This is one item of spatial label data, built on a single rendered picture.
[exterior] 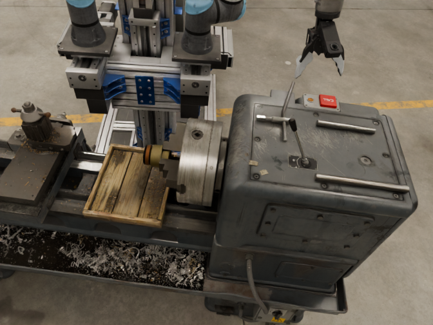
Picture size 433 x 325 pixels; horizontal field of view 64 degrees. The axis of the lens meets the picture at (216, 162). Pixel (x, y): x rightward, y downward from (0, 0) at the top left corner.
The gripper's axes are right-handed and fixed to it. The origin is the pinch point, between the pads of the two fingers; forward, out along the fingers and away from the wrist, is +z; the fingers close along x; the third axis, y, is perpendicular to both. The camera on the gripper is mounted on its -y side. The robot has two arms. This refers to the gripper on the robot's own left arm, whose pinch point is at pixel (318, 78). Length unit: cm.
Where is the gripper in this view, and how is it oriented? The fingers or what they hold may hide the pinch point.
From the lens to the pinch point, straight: 118.5
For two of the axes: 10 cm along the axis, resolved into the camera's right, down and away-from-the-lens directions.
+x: -10.0, 0.7, -0.5
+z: 0.2, 7.8, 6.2
